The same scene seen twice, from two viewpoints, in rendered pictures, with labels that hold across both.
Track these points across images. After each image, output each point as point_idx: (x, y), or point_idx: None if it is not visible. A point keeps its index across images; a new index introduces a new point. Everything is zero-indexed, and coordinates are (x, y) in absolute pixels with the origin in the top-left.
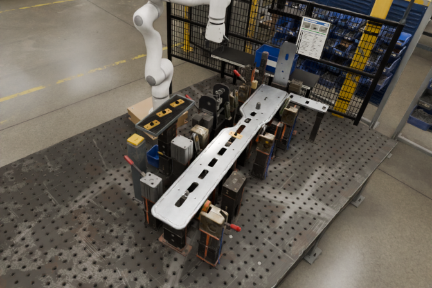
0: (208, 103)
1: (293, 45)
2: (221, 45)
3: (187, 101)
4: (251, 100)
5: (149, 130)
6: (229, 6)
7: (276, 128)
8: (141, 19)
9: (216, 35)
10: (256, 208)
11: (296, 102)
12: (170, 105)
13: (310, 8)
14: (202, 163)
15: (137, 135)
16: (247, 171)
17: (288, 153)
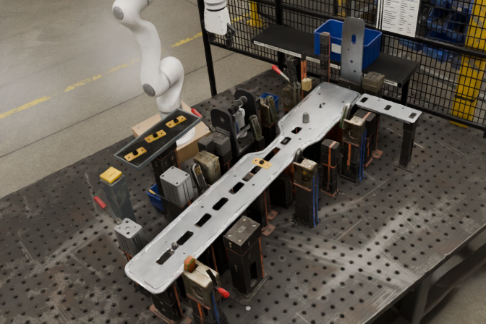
0: (221, 118)
1: (359, 22)
2: (226, 37)
3: (190, 118)
4: (298, 109)
5: (130, 161)
6: None
7: (328, 151)
8: (121, 11)
9: (218, 25)
10: (293, 270)
11: (369, 108)
12: (165, 124)
13: None
14: (205, 205)
15: (114, 168)
16: (291, 215)
17: (360, 188)
